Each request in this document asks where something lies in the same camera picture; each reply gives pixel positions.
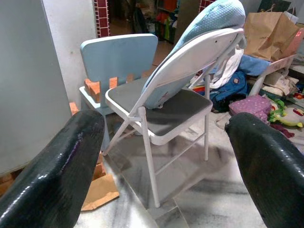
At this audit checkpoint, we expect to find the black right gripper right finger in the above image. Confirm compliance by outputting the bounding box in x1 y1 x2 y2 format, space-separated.
224 112 304 228

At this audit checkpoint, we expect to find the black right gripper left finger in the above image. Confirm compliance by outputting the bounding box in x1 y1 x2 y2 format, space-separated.
0 109 105 228

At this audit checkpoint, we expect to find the grey fridge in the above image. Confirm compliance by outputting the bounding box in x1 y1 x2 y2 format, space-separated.
0 0 73 175

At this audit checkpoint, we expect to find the green plush toy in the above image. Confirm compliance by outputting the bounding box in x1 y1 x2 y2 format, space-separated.
267 99 304 128

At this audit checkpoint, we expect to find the brown cardboard piece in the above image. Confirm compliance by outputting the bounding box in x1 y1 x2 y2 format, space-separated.
81 173 120 211

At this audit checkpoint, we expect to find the purple dotted cloth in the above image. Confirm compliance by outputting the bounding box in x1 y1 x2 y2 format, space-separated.
228 95 272 123

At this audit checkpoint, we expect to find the blue jacket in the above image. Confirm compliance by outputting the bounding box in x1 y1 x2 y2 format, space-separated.
209 70 248 112

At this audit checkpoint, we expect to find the orange brick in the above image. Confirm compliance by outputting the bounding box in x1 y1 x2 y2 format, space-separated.
84 78 101 103

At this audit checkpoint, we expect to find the white cloth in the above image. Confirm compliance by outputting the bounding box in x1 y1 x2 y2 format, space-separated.
209 46 244 89

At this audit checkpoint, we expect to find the white folding chair grey seat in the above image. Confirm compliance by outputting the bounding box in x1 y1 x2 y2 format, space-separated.
103 28 245 208

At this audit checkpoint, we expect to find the brown paper bag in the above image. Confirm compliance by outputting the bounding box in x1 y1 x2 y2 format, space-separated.
243 7 300 61

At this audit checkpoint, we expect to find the light blue wooden chair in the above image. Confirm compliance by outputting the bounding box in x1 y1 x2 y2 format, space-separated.
79 33 159 152

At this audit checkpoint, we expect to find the light blue cushion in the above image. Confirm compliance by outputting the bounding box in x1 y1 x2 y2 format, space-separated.
142 0 246 109

